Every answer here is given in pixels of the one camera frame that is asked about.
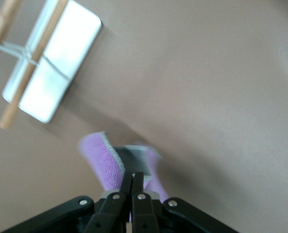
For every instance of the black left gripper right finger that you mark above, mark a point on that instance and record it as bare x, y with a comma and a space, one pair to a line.
143, 211

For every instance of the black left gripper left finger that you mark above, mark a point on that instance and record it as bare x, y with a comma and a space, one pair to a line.
111, 208

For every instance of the purple microfibre towel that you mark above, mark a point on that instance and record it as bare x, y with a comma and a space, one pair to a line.
105, 165

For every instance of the white towel rack base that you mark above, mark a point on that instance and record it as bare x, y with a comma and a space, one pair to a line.
61, 55

